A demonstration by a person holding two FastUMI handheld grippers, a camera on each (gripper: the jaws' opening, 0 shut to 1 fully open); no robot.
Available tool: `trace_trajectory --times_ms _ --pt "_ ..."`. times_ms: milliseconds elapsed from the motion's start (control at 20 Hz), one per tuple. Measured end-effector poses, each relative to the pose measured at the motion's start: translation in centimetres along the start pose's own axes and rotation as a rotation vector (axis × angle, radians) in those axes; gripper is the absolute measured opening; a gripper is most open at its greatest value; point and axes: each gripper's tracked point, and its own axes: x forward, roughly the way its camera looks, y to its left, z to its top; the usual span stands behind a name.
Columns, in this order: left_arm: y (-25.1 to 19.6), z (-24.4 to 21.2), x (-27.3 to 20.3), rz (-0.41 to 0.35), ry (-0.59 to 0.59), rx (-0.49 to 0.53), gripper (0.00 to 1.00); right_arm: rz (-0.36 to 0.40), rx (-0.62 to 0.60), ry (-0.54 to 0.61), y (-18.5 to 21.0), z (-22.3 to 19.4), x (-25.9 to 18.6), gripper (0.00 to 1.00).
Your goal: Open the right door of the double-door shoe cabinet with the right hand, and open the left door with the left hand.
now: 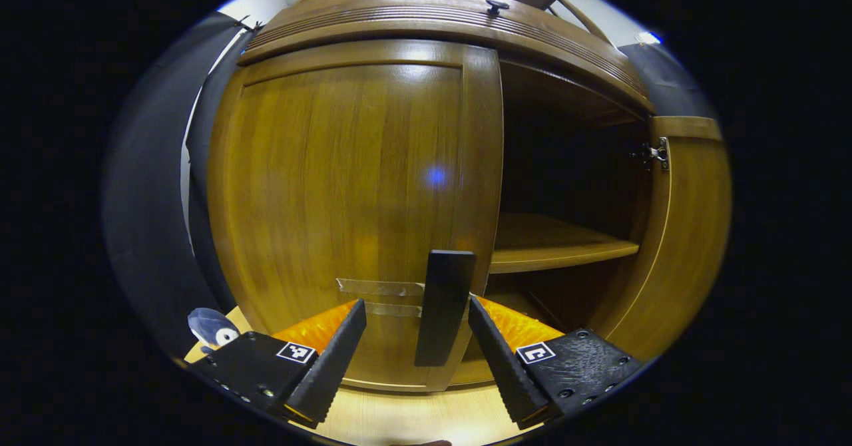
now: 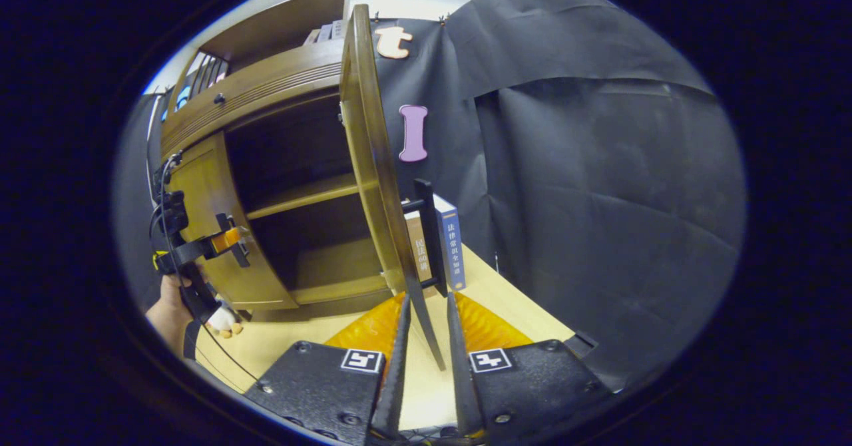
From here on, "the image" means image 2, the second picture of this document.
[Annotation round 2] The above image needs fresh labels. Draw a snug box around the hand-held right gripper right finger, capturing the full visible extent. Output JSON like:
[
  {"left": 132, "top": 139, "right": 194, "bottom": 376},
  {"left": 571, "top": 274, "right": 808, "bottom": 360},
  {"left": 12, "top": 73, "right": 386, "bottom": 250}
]
[{"left": 446, "top": 292, "right": 616, "bottom": 443}]

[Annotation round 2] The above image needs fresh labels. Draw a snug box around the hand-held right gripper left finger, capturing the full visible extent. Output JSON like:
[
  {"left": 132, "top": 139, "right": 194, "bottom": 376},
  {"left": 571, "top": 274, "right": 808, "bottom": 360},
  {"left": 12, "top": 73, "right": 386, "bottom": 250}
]
[{"left": 243, "top": 293, "right": 412, "bottom": 446}]

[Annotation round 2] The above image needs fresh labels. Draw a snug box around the wooden shoe cabinet door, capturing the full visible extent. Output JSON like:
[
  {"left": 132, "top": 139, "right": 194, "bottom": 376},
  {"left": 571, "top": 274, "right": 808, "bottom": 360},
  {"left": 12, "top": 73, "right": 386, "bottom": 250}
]
[
  {"left": 166, "top": 132, "right": 298, "bottom": 312},
  {"left": 338, "top": 3, "right": 448, "bottom": 371}
]

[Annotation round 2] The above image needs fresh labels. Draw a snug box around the wooden double-door shoe cabinet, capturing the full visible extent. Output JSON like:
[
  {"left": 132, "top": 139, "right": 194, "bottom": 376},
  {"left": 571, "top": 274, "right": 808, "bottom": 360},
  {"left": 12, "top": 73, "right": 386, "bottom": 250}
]
[{"left": 160, "top": 0, "right": 400, "bottom": 324}]

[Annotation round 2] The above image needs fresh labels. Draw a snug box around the penguin plush toy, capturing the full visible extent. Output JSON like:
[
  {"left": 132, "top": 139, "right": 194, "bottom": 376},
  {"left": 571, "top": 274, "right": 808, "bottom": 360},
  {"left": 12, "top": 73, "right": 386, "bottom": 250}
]
[{"left": 205, "top": 303, "right": 244, "bottom": 339}]

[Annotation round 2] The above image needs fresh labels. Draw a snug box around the blue book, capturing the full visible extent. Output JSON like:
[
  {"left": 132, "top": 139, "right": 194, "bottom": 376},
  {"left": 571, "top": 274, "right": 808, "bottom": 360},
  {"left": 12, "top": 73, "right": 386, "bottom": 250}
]
[{"left": 433, "top": 193, "right": 467, "bottom": 292}]

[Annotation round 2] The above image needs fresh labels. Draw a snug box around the wooden drawer with black knob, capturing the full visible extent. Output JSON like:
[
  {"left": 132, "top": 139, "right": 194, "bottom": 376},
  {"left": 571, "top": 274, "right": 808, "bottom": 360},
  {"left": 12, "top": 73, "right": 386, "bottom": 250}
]
[{"left": 162, "top": 39, "right": 343, "bottom": 157}]

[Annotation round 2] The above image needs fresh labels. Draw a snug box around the black backdrop cloth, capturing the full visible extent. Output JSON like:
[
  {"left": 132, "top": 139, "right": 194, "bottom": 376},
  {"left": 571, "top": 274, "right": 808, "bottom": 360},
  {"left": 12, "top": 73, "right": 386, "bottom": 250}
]
[{"left": 113, "top": 0, "right": 746, "bottom": 393}]

